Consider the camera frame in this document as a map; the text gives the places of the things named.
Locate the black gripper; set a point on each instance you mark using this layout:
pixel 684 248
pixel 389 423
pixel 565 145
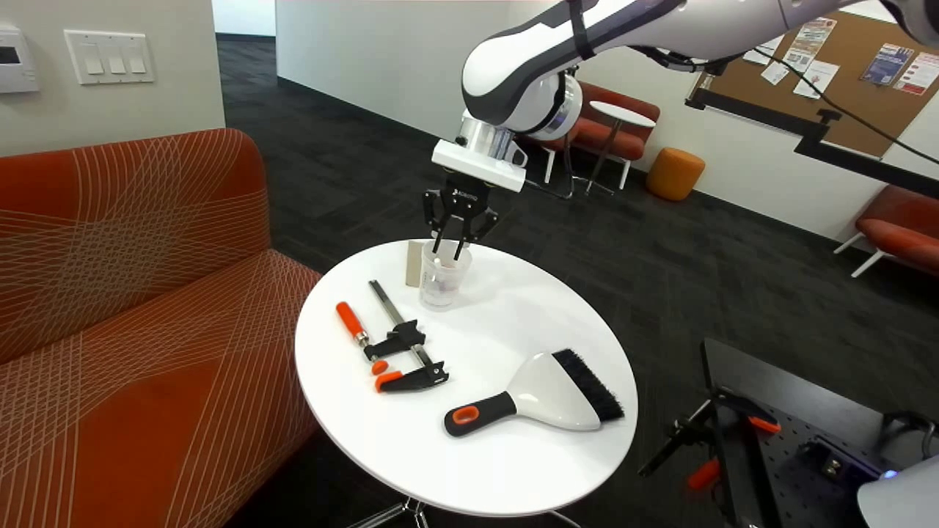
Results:
pixel 461 194

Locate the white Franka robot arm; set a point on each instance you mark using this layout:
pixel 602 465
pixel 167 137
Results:
pixel 509 69

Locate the clear plastic cup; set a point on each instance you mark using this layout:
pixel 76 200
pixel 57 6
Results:
pixel 440 288

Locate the white round table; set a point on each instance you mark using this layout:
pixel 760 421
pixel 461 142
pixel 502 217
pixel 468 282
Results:
pixel 489 324

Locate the orange and black bar clamp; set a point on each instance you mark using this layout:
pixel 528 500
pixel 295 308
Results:
pixel 398 340

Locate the small white side table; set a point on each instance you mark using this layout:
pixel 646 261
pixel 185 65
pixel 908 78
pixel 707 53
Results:
pixel 625 115

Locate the red armchair white legs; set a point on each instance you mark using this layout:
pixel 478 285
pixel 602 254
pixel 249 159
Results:
pixel 637 97

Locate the orange round ottoman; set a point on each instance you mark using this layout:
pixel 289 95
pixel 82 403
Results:
pixel 675 175

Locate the small white pinned sheet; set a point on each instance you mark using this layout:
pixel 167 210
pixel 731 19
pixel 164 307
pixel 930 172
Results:
pixel 775 72

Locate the black robot mounting bench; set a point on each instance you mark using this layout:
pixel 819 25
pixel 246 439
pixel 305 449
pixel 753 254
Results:
pixel 782 381

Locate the orange patterned sofa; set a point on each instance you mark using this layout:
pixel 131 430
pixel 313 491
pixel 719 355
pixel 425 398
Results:
pixel 126 370

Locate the colourful pinned poster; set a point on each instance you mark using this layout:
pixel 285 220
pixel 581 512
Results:
pixel 810 35

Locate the cork notice board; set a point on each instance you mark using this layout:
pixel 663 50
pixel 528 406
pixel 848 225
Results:
pixel 852 106

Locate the red lounge bench white legs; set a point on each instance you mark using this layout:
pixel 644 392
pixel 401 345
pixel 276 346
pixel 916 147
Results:
pixel 899 239

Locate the blue pinned flyer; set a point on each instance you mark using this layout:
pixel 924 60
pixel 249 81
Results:
pixel 888 62

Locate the red and white pinned flyer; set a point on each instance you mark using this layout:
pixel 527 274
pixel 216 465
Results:
pixel 923 73

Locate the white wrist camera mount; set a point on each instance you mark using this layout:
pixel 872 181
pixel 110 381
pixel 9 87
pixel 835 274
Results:
pixel 478 166

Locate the black wall trim bar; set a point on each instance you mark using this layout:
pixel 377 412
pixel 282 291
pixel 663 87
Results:
pixel 753 119

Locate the white light switch plate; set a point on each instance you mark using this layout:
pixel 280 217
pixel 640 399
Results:
pixel 110 56

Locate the white wall thermostat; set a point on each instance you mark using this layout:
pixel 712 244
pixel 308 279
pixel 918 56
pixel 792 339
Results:
pixel 18 60

